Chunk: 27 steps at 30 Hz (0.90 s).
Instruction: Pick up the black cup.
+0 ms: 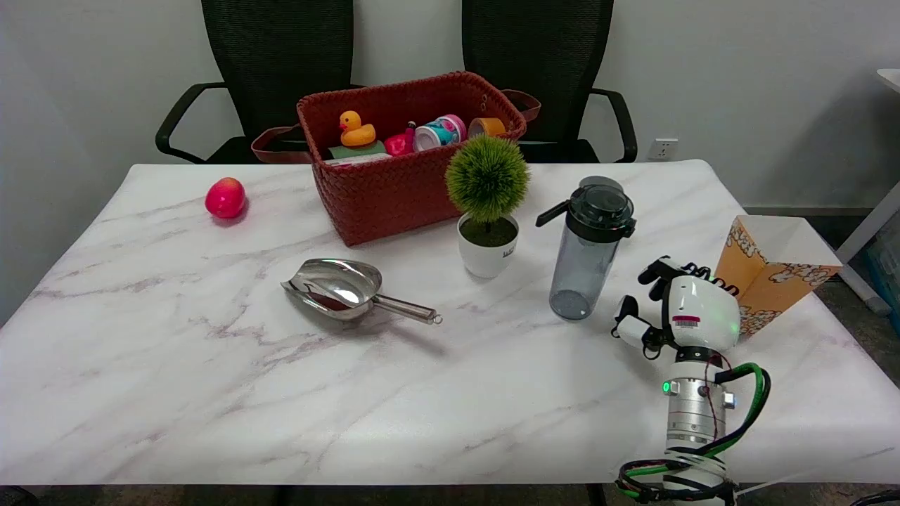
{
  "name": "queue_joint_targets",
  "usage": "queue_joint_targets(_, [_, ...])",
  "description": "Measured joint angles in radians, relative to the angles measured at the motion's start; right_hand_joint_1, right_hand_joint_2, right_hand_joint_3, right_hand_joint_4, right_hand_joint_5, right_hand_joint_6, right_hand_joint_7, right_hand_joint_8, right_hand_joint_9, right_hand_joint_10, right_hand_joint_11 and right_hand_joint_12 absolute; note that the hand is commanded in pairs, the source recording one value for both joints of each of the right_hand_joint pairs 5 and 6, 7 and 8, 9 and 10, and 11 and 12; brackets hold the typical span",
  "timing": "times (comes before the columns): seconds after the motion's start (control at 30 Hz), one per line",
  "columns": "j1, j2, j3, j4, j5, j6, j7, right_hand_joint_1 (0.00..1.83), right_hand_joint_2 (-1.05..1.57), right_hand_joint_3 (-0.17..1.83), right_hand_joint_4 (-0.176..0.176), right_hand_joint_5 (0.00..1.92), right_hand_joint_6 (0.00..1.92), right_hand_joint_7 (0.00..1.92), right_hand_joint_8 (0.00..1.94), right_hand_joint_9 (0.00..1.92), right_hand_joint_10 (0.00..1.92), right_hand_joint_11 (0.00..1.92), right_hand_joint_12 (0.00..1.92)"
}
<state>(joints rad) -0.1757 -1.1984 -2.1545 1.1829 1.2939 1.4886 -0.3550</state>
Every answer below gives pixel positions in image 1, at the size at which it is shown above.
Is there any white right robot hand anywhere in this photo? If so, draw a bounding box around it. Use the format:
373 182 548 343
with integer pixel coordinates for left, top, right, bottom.
611 257 741 361

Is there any dark grey water bottle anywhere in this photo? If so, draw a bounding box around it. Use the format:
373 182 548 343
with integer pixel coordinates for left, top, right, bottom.
535 176 637 322

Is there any orange popcorn box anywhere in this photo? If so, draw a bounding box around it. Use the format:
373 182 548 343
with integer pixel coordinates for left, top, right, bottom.
714 215 843 337

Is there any green ball plant white pot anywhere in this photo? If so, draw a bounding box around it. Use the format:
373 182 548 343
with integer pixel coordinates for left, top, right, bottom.
444 135 531 280

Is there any black mesh office chair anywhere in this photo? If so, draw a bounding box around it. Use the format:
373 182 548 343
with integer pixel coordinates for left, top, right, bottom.
461 0 638 164
155 0 355 164

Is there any pink and teal can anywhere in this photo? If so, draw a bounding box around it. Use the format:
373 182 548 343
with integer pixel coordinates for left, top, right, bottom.
413 115 468 152

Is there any red woven basket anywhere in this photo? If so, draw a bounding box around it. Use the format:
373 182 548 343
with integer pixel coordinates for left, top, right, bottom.
251 70 542 247

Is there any pink toy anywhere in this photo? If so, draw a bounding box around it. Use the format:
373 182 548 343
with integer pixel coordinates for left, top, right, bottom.
383 121 417 157

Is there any silver metal scoop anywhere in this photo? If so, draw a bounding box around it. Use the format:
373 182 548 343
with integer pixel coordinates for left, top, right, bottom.
281 258 444 326

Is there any green box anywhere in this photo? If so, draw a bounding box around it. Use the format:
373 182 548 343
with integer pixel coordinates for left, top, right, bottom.
328 140 389 161

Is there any yellow rubber duck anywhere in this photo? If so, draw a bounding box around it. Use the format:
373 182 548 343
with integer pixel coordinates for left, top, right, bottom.
339 110 377 148

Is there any red apple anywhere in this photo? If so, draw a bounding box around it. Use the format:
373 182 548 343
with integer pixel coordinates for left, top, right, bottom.
205 177 248 219

